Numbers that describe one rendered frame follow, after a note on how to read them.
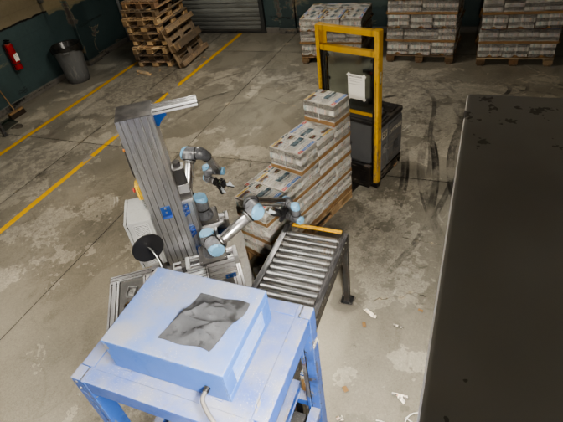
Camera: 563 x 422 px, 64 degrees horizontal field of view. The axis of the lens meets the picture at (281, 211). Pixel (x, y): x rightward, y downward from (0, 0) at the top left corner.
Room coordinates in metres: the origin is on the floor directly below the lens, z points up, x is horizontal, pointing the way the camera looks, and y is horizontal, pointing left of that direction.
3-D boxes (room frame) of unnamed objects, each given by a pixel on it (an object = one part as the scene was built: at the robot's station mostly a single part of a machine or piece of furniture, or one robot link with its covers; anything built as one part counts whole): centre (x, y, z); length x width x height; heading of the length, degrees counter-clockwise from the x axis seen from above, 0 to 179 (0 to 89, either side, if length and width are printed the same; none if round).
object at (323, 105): (4.23, -0.62, 0.65); 0.39 x 0.30 x 1.29; 46
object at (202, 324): (1.27, 0.40, 1.78); 0.32 x 0.28 x 0.05; 63
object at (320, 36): (4.77, -0.69, 0.97); 0.09 x 0.09 x 1.75; 46
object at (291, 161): (3.80, -0.20, 0.95); 0.38 x 0.29 x 0.23; 48
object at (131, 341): (1.32, 0.49, 1.65); 0.60 x 0.45 x 0.20; 63
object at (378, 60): (4.31, -1.16, 0.97); 0.09 x 0.09 x 1.75; 46
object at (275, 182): (3.71, -0.12, 0.42); 1.17 x 0.39 x 0.83; 136
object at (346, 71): (4.56, -0.94, 1.28); 0.57 x 0.01 x 0.65; 46
